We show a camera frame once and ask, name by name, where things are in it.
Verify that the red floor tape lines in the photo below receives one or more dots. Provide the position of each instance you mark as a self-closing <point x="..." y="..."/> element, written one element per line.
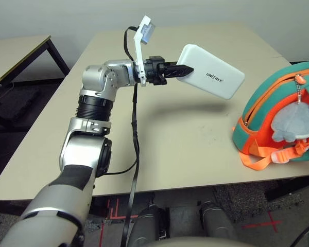
<point x="116" y="217"/>

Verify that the grey robot leg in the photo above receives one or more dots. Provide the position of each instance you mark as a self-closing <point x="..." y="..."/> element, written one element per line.
<point x="217" y="221"/>
<point x="146" y="223"/>

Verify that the beige robot torso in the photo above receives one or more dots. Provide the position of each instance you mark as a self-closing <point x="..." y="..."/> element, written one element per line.
<point x="195" y="243"/>

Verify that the orange zipper pull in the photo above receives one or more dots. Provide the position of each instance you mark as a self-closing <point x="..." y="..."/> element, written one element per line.
<point x="300" y="79"/>

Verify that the dark speckled floor mat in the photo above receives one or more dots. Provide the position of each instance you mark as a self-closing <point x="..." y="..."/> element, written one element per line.
<point x="247" y="203"/>

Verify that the grey right robot leg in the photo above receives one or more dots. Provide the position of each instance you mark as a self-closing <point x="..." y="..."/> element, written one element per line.
<point x="217" y="221"/>

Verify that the green orange backpack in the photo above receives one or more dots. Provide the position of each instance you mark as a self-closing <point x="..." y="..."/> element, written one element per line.
<point x="262" y="97"/>

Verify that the white power bank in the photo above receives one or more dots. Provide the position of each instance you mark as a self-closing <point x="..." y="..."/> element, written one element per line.
<point x="211" y="61"/>

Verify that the grey left robot leg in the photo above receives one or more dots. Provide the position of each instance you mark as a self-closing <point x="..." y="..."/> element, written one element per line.
<point x="146" y="223"/>

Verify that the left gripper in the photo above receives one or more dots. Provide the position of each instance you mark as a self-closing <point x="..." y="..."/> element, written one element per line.
<point x="155" y="70"/>

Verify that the black frame side table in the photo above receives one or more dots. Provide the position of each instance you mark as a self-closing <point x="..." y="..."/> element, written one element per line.
<point x="18" y="51"/>

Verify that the black floor mat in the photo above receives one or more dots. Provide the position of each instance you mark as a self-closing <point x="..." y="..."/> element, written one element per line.
<point x="20" y="103"/>

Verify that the black table base bar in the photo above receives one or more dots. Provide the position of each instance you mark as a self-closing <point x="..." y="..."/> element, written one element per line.
<point x="285" y="190"/>

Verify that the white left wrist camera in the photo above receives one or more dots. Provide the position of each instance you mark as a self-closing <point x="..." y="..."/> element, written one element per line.
<point x="139" y="55"/>

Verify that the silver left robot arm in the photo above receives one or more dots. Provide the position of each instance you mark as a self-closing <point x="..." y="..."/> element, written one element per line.
<point x="98" y="77"/>

